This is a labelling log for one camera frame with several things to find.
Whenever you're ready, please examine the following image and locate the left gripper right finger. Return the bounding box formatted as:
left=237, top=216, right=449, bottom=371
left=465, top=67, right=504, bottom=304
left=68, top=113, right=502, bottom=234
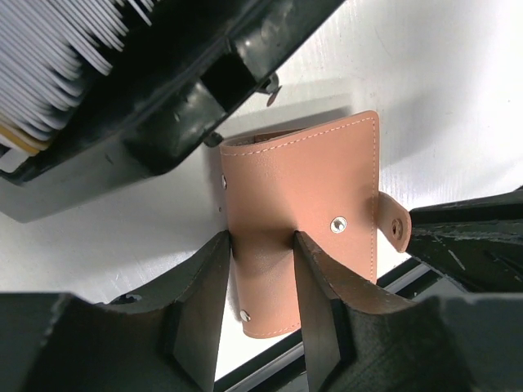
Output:
left=293, top=231, right=522, bottom=391

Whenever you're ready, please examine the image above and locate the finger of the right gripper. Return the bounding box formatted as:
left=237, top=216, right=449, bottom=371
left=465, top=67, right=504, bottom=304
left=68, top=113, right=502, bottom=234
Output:
left=407, top=189, right=522, bottom=292

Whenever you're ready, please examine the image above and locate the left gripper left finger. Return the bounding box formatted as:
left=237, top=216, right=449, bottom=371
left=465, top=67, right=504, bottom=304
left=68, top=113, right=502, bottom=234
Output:
left=1, top=231, right=230, bottom=391

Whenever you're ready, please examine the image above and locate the brown leather card holder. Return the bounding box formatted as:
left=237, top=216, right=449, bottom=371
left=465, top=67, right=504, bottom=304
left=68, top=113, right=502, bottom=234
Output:
left=220, top=110, right=412, bottom=339

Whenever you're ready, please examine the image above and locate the black card dispenser box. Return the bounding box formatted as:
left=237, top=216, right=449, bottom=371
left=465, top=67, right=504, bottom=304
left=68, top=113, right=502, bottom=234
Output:
left=1, top=1, right=339, bottom=222

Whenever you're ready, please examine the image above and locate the white cards stack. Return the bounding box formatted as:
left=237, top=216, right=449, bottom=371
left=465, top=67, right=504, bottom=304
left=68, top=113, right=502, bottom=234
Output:
left=1, top=1, right=158, bottom=173

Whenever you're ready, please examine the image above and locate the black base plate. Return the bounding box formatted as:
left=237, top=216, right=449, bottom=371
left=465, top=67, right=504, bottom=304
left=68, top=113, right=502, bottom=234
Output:
left=214, top=259, right=453, bottom=391

